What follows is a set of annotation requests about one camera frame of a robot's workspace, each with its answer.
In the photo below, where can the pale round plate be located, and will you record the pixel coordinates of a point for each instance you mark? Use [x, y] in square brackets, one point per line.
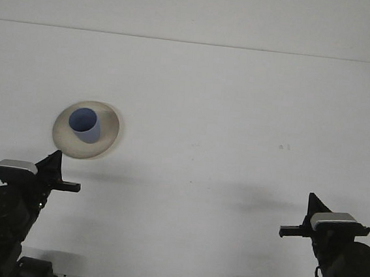
[82, 150]

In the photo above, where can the pale blue cup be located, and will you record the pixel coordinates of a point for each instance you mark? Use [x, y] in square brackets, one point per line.
[86, 125]

